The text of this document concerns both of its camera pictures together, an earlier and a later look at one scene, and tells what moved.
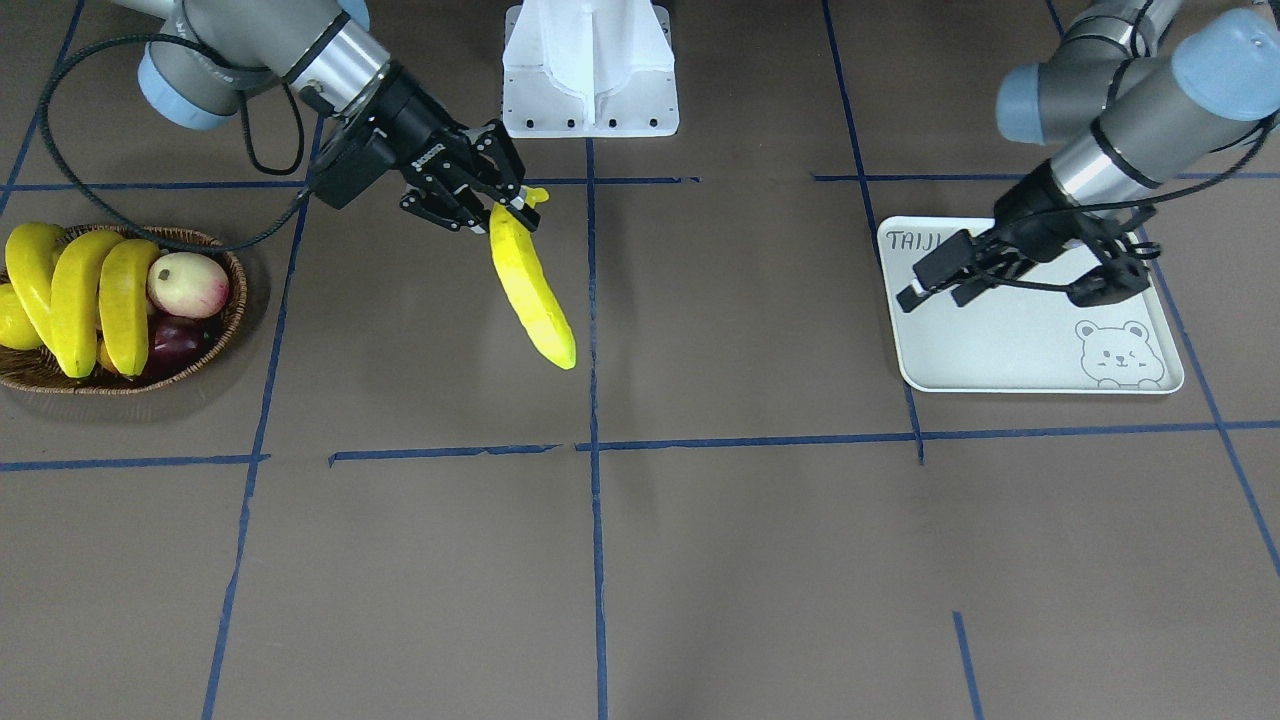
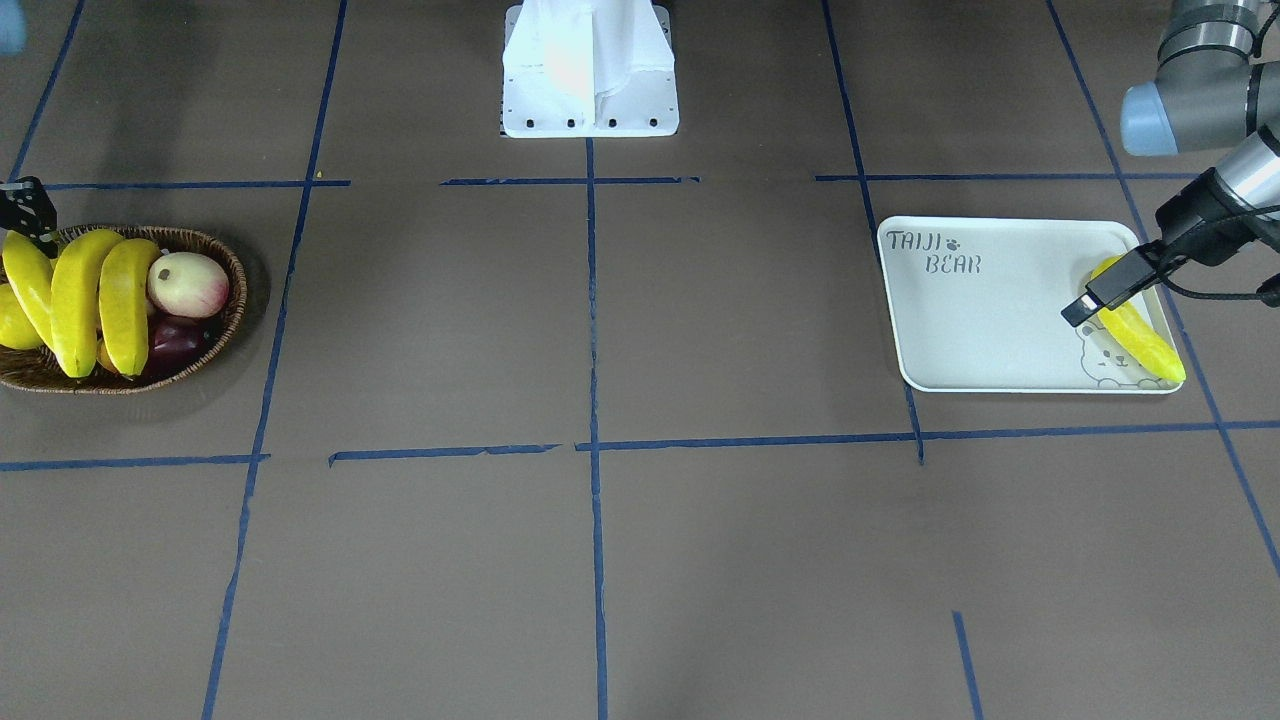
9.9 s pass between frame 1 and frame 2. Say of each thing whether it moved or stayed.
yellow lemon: stayed
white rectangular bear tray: stayed
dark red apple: stayed
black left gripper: moved
